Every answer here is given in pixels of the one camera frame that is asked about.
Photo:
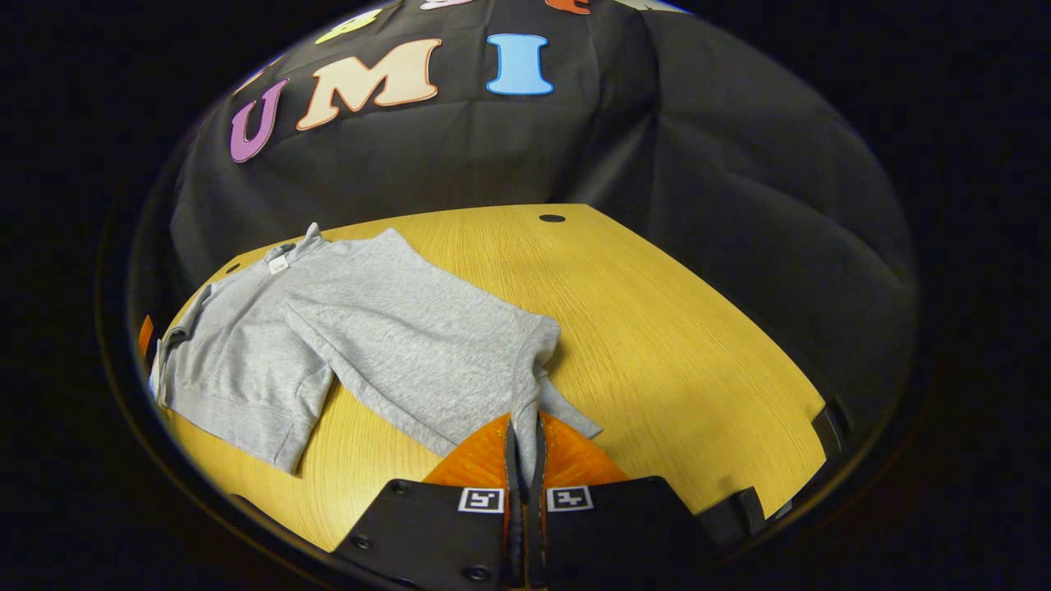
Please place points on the grey sweatshirt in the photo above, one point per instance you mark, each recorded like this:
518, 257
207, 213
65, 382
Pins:
394, 328

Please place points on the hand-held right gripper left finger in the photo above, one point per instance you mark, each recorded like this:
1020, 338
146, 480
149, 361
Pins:
514, 533

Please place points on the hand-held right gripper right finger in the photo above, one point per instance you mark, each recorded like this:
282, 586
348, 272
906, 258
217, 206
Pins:
538, 533

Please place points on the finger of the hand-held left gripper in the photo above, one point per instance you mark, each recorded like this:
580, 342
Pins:
145, 338

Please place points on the black backdrop cloth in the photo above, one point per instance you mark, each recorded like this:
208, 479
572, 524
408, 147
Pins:
657, 164

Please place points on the black table edge clamp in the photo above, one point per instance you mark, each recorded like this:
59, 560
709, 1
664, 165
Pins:
735, 513

